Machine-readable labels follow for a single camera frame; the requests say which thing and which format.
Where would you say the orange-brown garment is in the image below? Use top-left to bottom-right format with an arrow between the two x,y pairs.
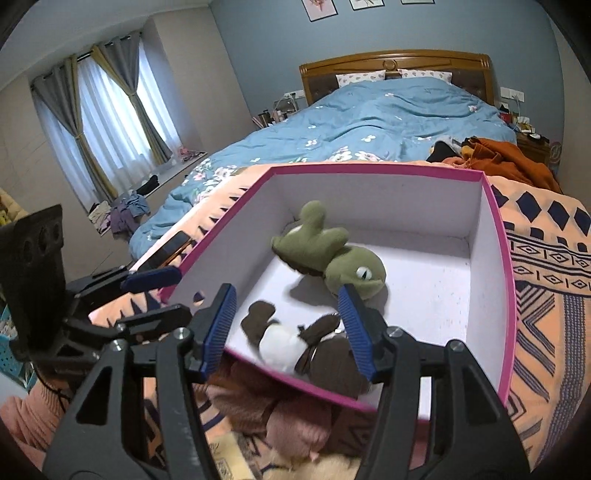
443,137 -> 564,195

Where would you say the pink cardboard box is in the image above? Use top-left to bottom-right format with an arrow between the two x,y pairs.
161,165 -> 517,414

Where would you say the grey curtain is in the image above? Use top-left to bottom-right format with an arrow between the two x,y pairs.
30,53 -> 116,204
95,30 -> 171,164

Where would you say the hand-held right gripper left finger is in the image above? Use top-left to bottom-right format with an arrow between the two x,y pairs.
41,282 -> 238,480

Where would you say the orange patterned blanket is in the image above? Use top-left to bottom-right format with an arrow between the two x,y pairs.
88,159 -> 591,480

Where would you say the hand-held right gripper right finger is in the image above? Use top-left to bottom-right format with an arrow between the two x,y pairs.
337,284 -> 532,480

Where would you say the brown and white plush toy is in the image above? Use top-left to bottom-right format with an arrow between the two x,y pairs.
240,300 -> 384,400

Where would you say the pink knit garment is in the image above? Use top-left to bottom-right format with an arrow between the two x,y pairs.
194,360 -> 379,457

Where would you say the white sheer curtain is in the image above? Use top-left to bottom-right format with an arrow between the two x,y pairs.
44,46 -> 178,204

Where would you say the cream fluffy cloth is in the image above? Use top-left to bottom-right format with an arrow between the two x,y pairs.
208,434 -> 361,480

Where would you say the blue floral duvet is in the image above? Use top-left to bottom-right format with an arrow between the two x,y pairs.
129,76 -> 518,259

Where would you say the pile of clothes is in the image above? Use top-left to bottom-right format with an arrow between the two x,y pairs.
88,194 -> 151,236

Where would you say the green turtle plush toy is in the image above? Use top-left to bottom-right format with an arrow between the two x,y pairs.
271,200 -> 387,303

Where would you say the black smartphone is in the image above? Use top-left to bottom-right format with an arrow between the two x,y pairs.
139,231 -> 195,273

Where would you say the blue plastic basket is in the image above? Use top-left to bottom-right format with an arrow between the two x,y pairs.
0,305 -> 38,388

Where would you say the black cloth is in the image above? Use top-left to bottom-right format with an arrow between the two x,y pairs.
427,136 -> 467,162

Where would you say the curtain rod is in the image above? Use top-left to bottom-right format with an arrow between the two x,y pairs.
44,30 -> 139,77

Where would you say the wooden headboard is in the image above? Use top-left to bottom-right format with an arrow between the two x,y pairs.
299,50 -> 496,107

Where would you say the person's left forearm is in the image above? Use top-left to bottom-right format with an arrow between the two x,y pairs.
0,374 -> 65,462

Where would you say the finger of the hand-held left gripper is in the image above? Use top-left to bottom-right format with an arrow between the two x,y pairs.
62,304 -> 192,344
67,266 -> 183,301

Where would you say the white dotted pillow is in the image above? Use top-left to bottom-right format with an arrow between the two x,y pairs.
336,70 -> 387,88
399,69 -> 453,84

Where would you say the cluttered wooden bedside table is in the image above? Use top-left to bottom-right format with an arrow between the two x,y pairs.
499,104 -> 561,167

